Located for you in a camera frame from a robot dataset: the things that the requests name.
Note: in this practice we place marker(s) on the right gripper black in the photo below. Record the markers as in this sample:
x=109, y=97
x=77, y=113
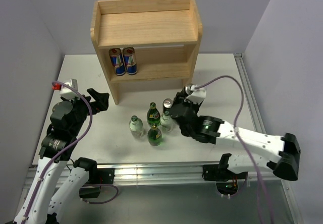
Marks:
x=179, y=98

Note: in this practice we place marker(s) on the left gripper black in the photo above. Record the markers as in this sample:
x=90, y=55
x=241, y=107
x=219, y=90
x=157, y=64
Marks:
x=101, y=99

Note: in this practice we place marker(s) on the clear glass bottle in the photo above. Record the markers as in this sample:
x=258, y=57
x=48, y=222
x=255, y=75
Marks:
x=166, y=122
x=136, y=126

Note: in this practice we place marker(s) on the black yellow Schweppes can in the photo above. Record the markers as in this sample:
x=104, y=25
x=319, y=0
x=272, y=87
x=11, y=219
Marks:
x=189, y=88

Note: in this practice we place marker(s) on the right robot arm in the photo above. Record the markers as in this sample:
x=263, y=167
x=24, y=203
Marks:
x=277, y=154

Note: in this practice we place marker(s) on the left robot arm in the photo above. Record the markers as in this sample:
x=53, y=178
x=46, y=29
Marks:
x=45, y=202

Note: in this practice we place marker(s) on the wooden two-tier shelf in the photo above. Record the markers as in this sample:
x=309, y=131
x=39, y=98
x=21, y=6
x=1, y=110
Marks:
x=166, y=36

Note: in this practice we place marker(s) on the black can on table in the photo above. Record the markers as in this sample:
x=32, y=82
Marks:
x=167, y=104

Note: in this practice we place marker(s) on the green bottle rear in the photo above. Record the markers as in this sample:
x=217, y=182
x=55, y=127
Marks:
x=153, y=115

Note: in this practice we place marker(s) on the green bottle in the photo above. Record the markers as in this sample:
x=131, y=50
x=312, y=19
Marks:
x=154, y=135
x=153, y=115

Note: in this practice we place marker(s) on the left Red Bull can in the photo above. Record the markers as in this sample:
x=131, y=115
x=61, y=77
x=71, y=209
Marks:
x=117, y=61

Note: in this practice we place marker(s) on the red bull can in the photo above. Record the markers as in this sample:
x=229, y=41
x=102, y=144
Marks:
x=117, y=61
x=130, y=60

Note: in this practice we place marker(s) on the green bottle front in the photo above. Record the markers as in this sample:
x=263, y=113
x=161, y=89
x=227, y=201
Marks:
x=154, y=135

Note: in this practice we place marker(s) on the right Red Bull can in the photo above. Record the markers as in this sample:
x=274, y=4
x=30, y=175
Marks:
x=130, y=60

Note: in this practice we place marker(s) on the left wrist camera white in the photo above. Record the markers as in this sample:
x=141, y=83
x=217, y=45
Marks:
x=65, y=92

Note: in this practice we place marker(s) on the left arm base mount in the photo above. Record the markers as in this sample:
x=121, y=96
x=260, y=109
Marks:
x=102, y=176

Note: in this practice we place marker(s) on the aluminium front rail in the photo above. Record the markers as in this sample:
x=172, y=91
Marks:
x=164, y=173

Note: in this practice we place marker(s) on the aluminium side rail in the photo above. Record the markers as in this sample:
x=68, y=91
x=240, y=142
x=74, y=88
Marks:
x=250, y=98

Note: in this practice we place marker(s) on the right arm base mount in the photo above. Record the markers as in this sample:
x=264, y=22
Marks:
x=227, y=183

